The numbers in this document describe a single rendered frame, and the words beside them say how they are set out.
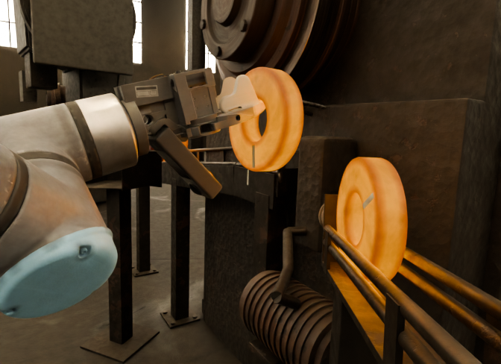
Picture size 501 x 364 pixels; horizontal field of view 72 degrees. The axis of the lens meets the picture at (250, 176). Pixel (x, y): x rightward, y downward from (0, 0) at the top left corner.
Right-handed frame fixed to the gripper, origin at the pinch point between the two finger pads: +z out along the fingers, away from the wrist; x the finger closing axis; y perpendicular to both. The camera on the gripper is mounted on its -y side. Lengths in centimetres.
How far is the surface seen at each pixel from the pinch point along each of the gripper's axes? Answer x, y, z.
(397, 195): -22.4, -9.7, -0.3
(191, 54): 675, 57, 302
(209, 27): 42.0, 17.7, 17.0
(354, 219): -13.8, -15.8, 2.0
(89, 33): 293, 61, 38
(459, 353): -37.0, -8.5, -16.5
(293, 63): 16.9, 5.0, 21.6
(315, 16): 10.8, 12.8, 24.0
